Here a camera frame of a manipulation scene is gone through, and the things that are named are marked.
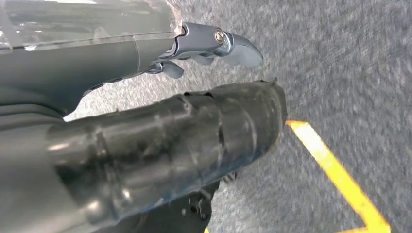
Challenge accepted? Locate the yellow floor tape square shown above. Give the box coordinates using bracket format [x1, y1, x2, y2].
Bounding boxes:
[286, 120, 392, 233]

